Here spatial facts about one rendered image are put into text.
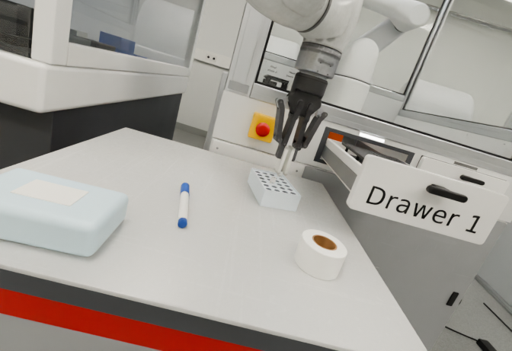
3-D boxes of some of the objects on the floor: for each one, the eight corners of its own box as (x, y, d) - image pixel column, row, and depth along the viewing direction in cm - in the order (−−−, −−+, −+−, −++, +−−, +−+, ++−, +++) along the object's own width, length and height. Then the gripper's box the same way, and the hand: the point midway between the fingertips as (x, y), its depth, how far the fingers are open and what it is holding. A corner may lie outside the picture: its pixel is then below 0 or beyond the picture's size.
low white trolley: (248, 675, 50) (442, 372, 30) (-113, 620, 45) (-166, 224, 26) (254, 361, 105) (322, 183, 86) (92, 323, 101) (125, 126, 82)
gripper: (290, 66, 56) (257, 173, 62) (347, 85, 60) (311, 183, 66) (279, 65, 62) (250, 161, 69) (331, 83, 67) (299, 172, 73)
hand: (284, 159), depth 67 cm, fingers closed, pressing on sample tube
